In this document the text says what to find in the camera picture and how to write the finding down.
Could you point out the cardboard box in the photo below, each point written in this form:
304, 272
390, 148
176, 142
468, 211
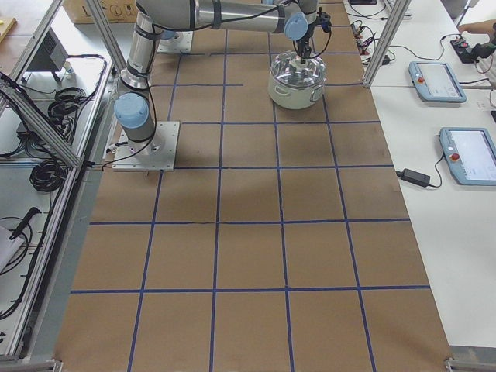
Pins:
116, 11

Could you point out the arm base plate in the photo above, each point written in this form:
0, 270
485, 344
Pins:
175, 42
158, 155

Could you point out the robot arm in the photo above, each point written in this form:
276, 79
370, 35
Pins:
134, 108

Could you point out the black power brick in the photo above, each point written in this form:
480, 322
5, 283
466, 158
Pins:
414, 177

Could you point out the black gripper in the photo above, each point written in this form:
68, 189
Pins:
304, 45

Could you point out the aluminium frame post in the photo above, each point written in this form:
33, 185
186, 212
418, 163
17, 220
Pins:
391, 27

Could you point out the far teach pendant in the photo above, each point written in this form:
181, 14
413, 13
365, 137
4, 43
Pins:
436, 82

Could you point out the teach pendant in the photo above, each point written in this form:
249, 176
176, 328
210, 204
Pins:
436, 82
470, 155

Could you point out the glass pot lid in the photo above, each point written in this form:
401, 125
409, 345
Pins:
293, 72

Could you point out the pale green cooking pot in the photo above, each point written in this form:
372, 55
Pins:
293, 98

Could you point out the near teach pendant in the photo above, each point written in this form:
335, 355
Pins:
470, 155

